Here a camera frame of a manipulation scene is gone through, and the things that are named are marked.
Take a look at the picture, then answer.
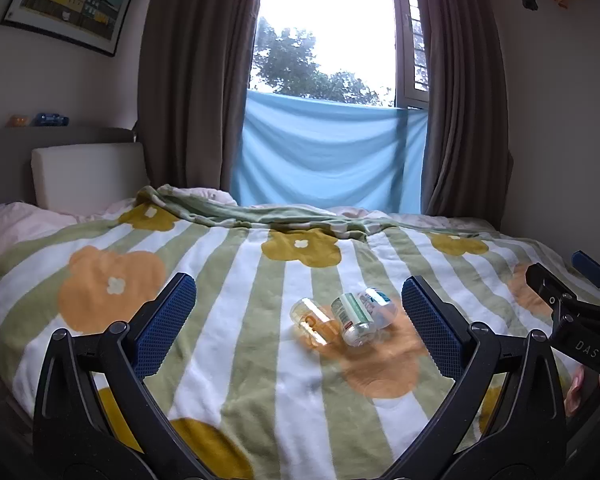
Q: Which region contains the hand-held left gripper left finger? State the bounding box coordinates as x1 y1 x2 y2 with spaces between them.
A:
32 272 217 480

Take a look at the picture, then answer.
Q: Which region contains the clear bottle yellow liquid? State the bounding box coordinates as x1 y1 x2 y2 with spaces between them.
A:
289 297 342 349

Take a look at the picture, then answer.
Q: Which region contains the clear cup with green label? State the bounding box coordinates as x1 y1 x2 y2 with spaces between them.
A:
330 292 382 347

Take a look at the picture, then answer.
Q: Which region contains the window frame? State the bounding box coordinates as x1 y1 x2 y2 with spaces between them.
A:
387 0 432 112

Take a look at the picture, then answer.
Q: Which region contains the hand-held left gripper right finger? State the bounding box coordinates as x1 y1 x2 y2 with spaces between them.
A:
380 275 569 480

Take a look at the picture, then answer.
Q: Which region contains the brown curtain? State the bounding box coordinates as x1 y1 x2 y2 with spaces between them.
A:
137 0 271 207
419 0 514 219

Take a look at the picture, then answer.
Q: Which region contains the grey headboard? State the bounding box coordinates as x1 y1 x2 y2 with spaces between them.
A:
0 126 141 217

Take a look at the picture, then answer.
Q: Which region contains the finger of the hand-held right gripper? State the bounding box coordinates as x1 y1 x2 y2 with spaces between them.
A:
525 262 570 312
571 250 600 308

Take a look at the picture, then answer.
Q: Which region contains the white cushion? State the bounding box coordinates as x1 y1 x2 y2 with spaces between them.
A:
31 142 149 211

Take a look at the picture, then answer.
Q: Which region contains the person's right hand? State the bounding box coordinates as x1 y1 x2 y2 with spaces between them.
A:
564 365 600 418

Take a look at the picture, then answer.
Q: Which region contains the light blue cloth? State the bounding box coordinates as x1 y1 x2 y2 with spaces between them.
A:
228 90 430 215

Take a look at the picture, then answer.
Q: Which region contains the clear cup with blue print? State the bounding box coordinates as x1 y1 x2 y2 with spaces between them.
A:
357 287 399 331

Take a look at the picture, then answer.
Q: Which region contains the striped floral blanket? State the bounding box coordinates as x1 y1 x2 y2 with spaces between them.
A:
0 184 600 480

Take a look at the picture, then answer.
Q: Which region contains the framed wall picture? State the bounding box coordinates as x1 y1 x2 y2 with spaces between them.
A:
0 0 140 57

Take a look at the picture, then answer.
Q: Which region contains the small blue ornament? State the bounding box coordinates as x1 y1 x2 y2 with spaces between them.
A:
34 111 70 128

